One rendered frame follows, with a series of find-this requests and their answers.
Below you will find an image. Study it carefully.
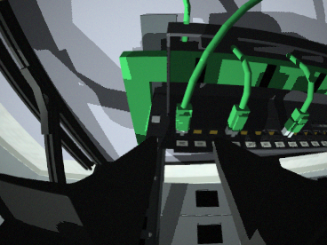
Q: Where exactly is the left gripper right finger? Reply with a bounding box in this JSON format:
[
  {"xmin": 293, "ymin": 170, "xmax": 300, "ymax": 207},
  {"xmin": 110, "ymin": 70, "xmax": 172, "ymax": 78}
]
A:
[{"xmin": 213, "ymin": 137, "xmax": 327, "ymax": 245}]

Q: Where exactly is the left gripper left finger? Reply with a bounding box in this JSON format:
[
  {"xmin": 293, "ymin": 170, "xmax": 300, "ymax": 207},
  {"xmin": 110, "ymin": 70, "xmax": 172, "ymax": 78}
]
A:
[{"xmin": 0, "ymin": 137, "xmax": 157, "ymax": 245}]

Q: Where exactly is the row of network ports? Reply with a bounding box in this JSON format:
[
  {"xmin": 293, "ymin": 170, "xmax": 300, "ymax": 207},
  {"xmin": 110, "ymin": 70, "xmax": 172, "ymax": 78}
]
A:
[{"xmin": 173, "ymin": 128, "xmax": 327, "ymax": 154}]

